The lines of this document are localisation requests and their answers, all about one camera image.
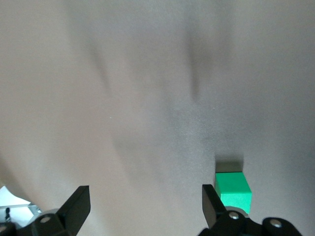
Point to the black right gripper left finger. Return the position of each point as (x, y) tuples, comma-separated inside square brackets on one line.
[(73, 209)]

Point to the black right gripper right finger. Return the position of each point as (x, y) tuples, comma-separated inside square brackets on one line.
[(212, 209)]

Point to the green cube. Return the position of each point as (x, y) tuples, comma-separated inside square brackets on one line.
[(233, 186)]

